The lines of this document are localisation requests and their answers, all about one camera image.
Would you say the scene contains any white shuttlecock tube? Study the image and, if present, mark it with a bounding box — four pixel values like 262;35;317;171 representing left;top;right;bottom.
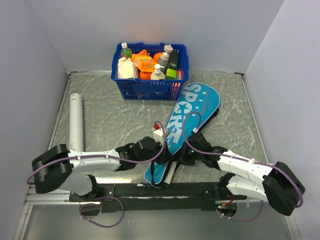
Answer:
69;93;84;152

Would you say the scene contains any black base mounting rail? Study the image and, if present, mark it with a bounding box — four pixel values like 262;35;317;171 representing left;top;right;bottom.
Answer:
69;181;248;213

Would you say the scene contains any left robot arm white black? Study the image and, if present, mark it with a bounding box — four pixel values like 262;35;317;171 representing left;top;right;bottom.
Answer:
31;136;174;196

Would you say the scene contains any orange round fruit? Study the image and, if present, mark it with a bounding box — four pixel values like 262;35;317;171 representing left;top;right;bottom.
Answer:
139;71;152;81

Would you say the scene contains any blue plastic shopping basket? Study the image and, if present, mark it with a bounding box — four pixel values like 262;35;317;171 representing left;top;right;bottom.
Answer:
111;43;189;101

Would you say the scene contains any green bottle white cap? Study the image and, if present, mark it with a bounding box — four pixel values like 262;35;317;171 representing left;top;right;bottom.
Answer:
120;42;132;59

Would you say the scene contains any orange snack box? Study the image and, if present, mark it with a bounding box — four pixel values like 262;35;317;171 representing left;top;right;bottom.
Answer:
131;49;157;73

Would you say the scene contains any white cloth pouch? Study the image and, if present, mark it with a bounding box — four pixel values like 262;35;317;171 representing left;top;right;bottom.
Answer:
117;57;136;80

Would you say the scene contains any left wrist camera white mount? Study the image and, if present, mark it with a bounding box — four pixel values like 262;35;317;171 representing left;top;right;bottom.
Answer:
153;122;171;145

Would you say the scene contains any badminton racket white grip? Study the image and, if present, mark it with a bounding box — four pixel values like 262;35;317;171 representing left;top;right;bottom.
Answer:
164;161;177;186

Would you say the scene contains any blue sport racket bag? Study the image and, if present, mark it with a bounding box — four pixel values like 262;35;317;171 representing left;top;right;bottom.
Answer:
143;82;222;188

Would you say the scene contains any grey bottle beige cap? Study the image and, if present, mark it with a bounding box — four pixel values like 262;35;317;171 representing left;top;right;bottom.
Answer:
157;44;174;73

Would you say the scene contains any black green carton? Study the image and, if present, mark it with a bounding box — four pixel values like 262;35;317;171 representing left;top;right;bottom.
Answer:
165;50;179;80

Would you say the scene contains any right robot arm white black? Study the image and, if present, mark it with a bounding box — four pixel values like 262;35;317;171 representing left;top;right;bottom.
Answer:
183;132;306;216

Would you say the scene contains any white pump lotion bottle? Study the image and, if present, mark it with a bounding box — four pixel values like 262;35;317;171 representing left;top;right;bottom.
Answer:
150;63;166;80

